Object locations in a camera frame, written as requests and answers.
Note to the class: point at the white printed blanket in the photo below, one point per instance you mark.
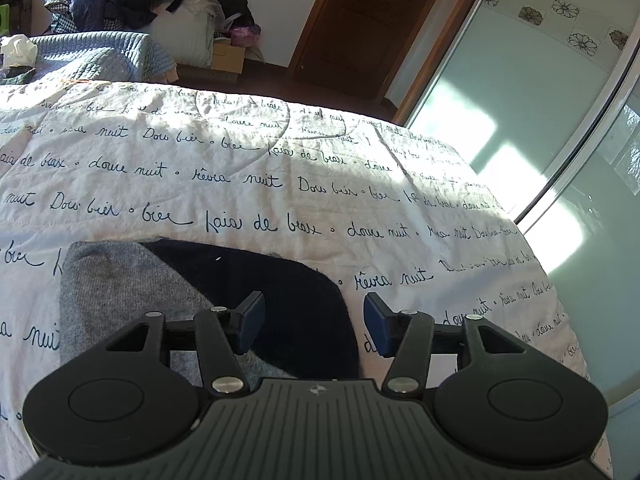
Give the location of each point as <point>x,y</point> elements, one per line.
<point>250,160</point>

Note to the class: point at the brown wooden door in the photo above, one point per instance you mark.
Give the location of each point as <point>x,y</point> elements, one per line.
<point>360,25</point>

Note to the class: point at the light blue quilted cover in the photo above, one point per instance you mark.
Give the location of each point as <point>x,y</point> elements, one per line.
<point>100,55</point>

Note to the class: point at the frosted glass wardrobe door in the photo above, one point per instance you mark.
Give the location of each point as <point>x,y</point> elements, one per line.
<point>500,85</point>

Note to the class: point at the white bedding bag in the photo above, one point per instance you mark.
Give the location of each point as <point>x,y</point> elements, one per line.
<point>192,35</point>

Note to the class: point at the white crumpled bag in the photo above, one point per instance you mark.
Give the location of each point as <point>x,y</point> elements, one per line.
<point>17,50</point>

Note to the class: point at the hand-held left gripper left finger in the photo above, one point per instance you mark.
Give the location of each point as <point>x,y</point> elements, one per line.
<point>251,322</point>

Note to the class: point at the dark green cloth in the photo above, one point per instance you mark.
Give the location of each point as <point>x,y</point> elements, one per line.
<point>15,76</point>

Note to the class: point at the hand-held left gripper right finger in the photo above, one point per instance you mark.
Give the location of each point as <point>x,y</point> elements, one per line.
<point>378,325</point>

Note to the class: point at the pink bag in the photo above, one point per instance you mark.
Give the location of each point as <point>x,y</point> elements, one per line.
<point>245,36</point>

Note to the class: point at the green plastic item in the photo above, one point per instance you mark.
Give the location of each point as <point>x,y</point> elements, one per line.
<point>4,17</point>

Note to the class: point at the navy puffy jacket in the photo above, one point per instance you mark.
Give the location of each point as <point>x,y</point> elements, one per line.
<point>90,2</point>

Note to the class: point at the grey and navy sweater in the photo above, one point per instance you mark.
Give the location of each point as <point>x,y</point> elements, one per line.
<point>125,285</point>

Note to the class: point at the cardboard box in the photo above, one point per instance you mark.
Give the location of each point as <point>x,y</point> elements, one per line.
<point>227,57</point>

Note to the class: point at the black white patterned cloth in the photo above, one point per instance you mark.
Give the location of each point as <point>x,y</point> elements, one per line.
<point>60,15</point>

